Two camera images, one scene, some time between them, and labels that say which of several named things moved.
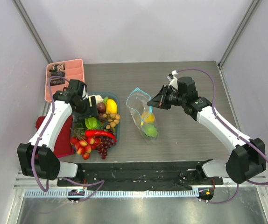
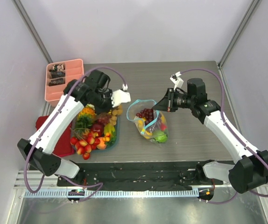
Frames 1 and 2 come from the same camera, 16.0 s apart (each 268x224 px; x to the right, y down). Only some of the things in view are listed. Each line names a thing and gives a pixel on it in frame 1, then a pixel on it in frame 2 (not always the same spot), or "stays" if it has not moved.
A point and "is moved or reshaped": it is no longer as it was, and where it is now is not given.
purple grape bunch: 106,143 to 148,113
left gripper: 91,111 to 109,106
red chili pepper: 100,133 to 163,127
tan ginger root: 112,119 to 117,111
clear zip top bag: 142,115 is moved or reshaped
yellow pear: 149,118 to 141,121
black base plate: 171,175 stays
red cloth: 64,145 stays
